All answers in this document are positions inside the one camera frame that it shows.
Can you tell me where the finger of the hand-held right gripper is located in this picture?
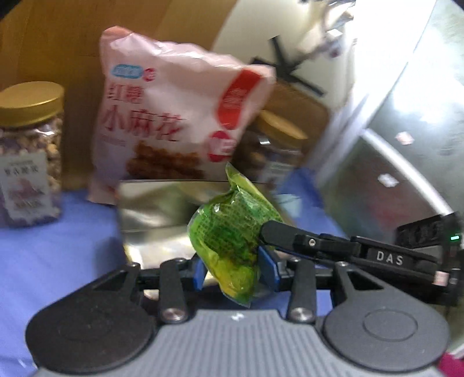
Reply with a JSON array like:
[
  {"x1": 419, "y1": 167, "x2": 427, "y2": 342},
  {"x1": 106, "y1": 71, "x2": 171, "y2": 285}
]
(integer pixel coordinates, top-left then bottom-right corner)
[{"x1": 259, "y1": 220, "x2": 366, "y2": 263}]

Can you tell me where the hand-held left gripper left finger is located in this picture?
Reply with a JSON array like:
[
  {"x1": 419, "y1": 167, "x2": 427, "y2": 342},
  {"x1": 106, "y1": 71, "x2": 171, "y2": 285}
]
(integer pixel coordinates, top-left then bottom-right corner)
[{"x1": 92, "y1": 258, "x2": 205, "y2": 324}]

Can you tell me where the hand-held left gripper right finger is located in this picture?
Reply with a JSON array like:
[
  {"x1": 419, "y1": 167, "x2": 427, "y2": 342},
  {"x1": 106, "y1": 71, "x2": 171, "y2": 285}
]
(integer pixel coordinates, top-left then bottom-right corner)
[{"x1": 257, "y1": 246, "x2": 385, "y2": 324}]

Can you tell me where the green snack packet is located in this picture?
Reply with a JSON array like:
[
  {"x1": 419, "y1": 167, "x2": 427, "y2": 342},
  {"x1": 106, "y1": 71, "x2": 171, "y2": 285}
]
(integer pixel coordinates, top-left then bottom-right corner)
[{"x1": 188, "y1": 162, "x2": 285, "y2": 309}]

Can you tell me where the pecan nut jar gold lid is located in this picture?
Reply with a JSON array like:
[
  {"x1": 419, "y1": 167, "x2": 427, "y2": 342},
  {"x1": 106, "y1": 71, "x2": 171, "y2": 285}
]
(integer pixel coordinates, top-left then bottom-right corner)
[{"x1": 232, "y1": 110, "x2": 309, "y2": 185}]

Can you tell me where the magenta cloth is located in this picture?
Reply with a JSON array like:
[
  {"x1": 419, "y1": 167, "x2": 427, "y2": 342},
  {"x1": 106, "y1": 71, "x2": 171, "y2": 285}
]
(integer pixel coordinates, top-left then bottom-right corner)
[{"x1": 437, "y1": 353, "x2": 464, "y2": 377}]

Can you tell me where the blue bedsheet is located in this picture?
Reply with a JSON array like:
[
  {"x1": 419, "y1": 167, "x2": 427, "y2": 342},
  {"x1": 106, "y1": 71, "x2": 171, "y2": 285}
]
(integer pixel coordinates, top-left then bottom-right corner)
[{"x1": 0, "y1": 168, "x2": 338, "y2": 377}]

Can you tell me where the pink snack bag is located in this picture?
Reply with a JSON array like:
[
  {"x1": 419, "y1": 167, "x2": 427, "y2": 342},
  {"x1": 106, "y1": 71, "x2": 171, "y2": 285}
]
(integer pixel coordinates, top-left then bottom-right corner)
[{"x1": 86, "y1": 27, "x2": 278, "y2": 205}]

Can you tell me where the cashew nut jar gold lid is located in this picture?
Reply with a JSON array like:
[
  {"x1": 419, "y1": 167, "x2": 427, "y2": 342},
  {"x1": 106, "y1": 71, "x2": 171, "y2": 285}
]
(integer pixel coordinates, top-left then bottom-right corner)
[{"x1": 0, "y1": 81, "x2": 66, "y2": 228}]

